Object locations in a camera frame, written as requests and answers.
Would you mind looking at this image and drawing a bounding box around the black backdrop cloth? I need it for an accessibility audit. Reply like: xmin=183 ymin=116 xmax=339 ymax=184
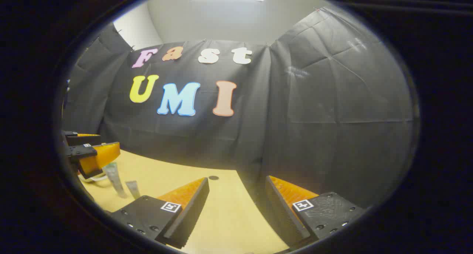
xmin=62 ymin=6 xmax=414 ymax=210

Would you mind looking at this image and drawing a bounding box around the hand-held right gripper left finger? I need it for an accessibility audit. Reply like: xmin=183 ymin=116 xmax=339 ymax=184
xmin=110 ymin=177 xmax=210 ymax=249

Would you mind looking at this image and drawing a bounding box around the small white skin care tube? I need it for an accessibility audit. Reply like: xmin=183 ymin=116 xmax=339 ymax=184
xmin=126 ymin=180 xmax=141 ymax=200

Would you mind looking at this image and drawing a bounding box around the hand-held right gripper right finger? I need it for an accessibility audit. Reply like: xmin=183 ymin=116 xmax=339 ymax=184
xmin=265 ymin=175 xmax=366 ymax=248

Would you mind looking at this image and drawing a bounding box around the green skin care tube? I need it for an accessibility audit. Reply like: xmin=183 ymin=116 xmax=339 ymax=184
xmin=103 ymin=162 xmax=127 ymax=198

